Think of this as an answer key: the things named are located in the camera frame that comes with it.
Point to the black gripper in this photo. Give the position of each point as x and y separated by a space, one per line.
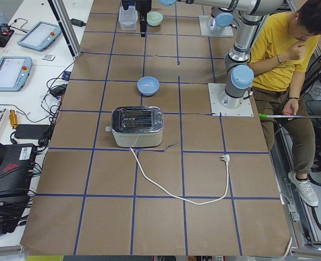
143 7

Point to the blue bowl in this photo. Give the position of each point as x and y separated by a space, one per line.
148 85

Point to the green bowl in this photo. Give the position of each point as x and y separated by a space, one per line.
154 18

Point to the clear plastic container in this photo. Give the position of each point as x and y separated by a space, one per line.
128 18

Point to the small black power brick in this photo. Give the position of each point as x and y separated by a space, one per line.
77 22

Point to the upper teach pendant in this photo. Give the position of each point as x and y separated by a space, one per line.
40 36

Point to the teach pendant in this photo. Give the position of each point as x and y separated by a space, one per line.
14 72
40 36

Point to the silver toaster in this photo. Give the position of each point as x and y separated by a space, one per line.
137 126

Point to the lower teach pendant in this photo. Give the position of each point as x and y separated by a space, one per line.
14 72

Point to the person in yellow shirt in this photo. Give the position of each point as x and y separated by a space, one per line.
279 60

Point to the green tipped grabber stick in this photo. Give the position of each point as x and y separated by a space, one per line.
266 116

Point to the orange yellow connector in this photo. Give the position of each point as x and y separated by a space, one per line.
13 119

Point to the black power adapter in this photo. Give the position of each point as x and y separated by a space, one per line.
25 131

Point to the aluminium frame post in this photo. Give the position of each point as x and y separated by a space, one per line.
64 22

